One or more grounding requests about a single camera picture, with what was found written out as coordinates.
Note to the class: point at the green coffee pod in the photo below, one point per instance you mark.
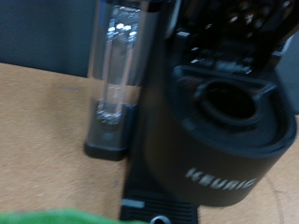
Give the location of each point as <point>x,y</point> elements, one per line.
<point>62,217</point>

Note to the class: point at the black Keurig coffee machine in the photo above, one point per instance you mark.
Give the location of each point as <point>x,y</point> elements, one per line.
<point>202,161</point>

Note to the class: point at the clear water reservoir black lid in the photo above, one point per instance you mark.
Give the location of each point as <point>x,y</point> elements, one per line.
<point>118,77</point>

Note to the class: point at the black drip tray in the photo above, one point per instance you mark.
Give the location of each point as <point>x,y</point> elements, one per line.
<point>162,208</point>

